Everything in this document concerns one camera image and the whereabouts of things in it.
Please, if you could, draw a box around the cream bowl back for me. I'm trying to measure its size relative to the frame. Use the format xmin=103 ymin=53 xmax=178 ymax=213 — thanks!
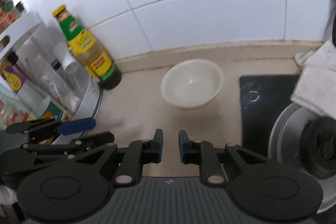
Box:
xmin=161 ymin=59 xmax=224 ymax=109

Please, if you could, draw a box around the green label fish soy bottle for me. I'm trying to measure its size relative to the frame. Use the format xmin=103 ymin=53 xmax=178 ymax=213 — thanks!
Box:
xmin=1 ymin=52 xmax=73 ymax=121

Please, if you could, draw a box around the black gas stove top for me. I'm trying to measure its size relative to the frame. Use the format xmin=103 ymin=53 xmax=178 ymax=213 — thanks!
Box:
xmin=239 ymin=75 xmax=299 ymax=156

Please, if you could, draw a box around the green yellow sauce bottle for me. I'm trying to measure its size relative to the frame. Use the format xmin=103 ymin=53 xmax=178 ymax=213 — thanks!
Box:
xmin=52 ymin=4 xmax=122 ymax=90

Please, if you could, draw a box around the stove burner with cap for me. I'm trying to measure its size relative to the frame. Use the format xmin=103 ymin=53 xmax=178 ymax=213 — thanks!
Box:
xmin=268 ymin=103 xmax=335 ymax=213

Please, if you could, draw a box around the small chili sauce jar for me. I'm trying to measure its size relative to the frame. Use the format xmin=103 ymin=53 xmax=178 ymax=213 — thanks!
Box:
xmin=0 ymin=0 xmax=21 ymax=33

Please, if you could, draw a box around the white cloth on stove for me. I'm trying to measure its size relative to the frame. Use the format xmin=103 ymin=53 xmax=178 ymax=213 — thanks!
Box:
xmin=290 ymin=41 xmax=335 ymax=119

